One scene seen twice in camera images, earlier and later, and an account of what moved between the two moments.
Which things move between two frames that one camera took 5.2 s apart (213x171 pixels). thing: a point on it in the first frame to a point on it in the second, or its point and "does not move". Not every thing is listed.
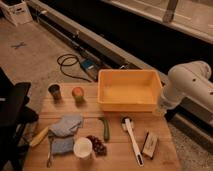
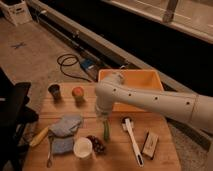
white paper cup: [82, 147] does not move
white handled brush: [128, 124] does not move
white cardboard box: [16, 11] does not move
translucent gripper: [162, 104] to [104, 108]
